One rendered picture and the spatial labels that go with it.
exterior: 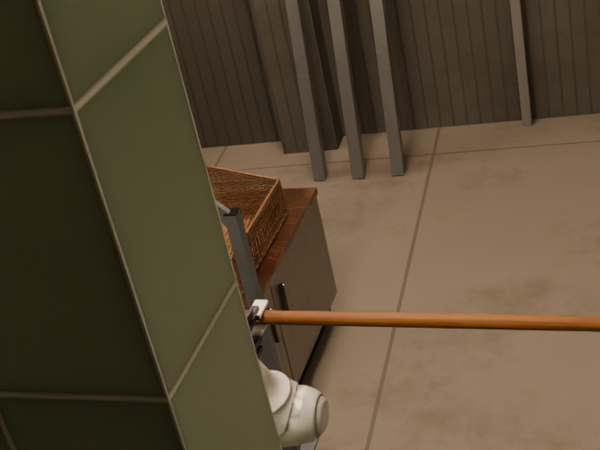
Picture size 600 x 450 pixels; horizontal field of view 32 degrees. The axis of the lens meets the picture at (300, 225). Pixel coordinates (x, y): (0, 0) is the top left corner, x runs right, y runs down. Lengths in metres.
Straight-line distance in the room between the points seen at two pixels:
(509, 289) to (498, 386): 0.60
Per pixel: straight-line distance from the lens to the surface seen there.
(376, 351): 4.05
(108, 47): 0.47
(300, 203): 3.92
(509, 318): 2.09
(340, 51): 5.14
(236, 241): 3.19
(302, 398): 1.87
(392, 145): 5.20
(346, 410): 3.81
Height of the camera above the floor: 2.40
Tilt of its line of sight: 29 degrees down
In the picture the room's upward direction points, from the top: 13 degrees counter-clockwise
